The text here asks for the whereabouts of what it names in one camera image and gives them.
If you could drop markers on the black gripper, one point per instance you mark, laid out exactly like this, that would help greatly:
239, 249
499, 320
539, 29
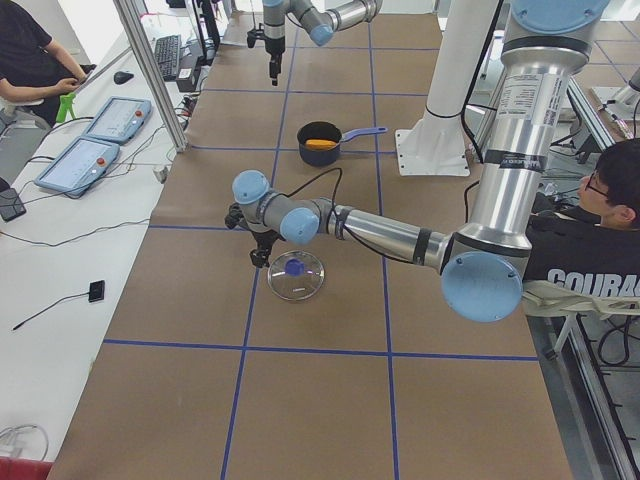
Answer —
273, 46
262, 239

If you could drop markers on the glass pot lid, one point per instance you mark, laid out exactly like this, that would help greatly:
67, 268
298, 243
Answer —
296, 275

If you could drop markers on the yellow corn cob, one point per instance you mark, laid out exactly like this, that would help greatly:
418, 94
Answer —
320, 144

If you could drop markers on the blue saucepan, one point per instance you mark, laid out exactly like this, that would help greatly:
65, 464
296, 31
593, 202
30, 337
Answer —
327, 130

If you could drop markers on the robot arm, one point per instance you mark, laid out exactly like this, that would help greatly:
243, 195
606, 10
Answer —
482, 263
320, 26

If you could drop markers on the black keyboard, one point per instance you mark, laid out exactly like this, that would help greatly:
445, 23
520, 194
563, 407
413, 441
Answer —
167, 53

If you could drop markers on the black computer mouse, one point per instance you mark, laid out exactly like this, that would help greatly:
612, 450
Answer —
122, 77

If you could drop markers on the small black square device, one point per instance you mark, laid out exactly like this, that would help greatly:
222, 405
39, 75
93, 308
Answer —
96, 291

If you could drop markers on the far blue teach pendant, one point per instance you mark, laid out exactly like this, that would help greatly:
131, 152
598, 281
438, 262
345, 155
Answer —
119, 120

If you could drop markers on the blue teach pendant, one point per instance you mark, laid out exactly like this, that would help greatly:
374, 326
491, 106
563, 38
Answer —
78, 166
119, 120

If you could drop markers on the near blue teach pendant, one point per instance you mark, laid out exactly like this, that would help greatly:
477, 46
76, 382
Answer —
78, 166

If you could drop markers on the green clamp stand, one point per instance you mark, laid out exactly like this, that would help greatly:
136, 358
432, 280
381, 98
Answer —
66, 108

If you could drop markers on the person in black shirt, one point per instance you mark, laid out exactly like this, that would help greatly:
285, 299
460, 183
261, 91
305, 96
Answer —
34, 66

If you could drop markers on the white chair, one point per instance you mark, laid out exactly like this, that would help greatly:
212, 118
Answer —
544, 299

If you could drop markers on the person in courage jacket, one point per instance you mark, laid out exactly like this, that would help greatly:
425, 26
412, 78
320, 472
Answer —
593, 248

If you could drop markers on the aluminium frame post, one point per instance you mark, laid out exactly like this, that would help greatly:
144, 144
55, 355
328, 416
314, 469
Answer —
139, 43

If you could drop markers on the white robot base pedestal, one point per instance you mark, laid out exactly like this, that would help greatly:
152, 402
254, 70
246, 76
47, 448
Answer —
435, 145

